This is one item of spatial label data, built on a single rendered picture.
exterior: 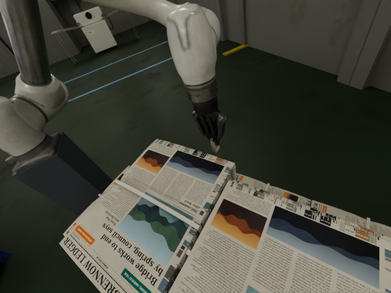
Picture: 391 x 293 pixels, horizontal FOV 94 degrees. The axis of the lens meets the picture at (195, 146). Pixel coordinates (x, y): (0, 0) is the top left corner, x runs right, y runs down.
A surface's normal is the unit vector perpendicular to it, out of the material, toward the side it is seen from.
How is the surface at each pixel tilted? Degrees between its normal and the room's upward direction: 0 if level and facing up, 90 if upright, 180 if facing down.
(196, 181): 2
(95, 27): 90
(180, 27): 73
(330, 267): 0
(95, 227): 1
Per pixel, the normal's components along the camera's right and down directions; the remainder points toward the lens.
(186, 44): -0.17, 0.64
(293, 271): -0.23, -0.68
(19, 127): 0.90, 0.08
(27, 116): 0.95, -0.12
